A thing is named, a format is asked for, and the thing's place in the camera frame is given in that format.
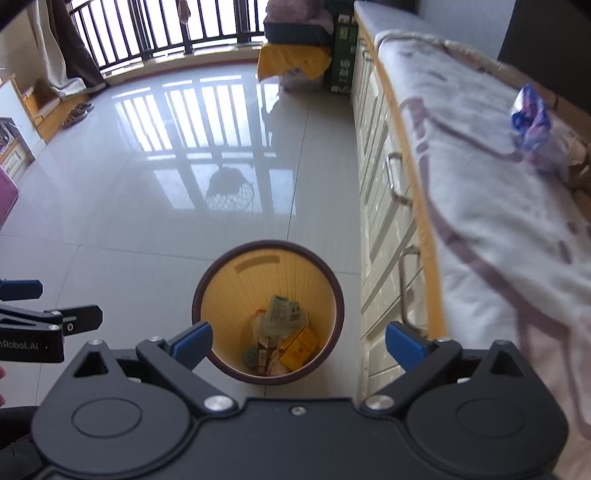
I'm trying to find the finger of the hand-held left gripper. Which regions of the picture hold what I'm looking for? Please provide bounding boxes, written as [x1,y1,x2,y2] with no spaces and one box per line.
[0,304,103,334]
[0,279,44,301]

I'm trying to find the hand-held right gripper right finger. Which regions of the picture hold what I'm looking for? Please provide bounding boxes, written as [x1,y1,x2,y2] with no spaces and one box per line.
[361,323,532,412]

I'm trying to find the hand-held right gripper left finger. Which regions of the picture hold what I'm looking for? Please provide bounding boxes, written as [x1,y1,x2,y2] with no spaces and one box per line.
[70,322,238,413]

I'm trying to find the small brown box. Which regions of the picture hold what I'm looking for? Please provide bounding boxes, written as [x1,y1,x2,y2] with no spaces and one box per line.
[256,337,278,376]

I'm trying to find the pale pink wrapper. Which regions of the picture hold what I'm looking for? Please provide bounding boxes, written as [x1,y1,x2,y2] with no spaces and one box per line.
[268,352,293,377]

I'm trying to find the trash wrappers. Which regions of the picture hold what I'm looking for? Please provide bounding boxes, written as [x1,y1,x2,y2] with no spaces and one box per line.
[261,295,310,340]

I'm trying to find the yellow box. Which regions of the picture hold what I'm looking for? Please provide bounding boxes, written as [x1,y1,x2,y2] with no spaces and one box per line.
[279,325,321,373]

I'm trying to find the wood-look bin with dark rim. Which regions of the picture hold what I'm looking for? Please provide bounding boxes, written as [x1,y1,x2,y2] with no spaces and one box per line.
[192,240,345,385]

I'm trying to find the blue white snack wrapper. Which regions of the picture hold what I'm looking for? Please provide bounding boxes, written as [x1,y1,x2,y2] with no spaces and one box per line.
[510,83,571,174]

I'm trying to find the magenta cloth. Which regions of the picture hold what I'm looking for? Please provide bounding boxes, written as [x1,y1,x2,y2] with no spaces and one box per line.
[0,166,20,228]

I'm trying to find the dark cloth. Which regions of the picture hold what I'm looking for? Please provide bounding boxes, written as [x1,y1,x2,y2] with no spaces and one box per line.
[0,406,43,478]

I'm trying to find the cluttered small shelf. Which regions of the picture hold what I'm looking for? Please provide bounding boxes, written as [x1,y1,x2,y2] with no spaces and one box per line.
[0,117,36,186]

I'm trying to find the white printed blanket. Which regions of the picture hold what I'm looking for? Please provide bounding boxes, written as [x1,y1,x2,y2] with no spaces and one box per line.
[373,28,591,480]

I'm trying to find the wooden low cabinet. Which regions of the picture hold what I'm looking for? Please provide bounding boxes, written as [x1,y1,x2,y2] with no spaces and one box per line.
[0,76,64,145]

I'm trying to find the white drawer cabinet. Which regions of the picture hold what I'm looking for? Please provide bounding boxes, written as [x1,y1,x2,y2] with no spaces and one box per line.
[350,9,446,462]

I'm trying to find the white sheer curtain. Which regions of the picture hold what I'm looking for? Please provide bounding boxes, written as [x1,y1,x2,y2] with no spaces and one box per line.
[34,0,85,99]

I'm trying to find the dark brown curtain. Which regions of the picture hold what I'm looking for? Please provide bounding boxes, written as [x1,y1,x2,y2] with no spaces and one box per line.
[48,0,107,91]

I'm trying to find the white printed bag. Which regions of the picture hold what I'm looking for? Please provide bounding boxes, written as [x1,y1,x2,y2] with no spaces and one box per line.
[280,69,324,92]

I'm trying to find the black balcony railing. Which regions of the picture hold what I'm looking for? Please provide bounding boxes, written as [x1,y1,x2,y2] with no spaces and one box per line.
[68,0,278,78]

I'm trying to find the yellow cloth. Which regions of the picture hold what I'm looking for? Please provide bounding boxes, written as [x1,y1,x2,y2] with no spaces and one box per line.
[257,44,332,83]

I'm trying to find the green carton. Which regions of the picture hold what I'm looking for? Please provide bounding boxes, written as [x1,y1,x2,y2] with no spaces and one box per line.
[328,13,360,96]

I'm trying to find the dark grey pet bed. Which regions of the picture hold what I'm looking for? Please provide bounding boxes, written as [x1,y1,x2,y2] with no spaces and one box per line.
[263,20,334,47]

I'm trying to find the grey bench cushion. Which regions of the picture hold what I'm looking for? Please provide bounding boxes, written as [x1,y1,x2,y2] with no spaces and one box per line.
[354,0,420,35]

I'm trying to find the pink plush cushion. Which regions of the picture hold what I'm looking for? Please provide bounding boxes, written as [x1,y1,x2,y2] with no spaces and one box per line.
[265,0,334,31]

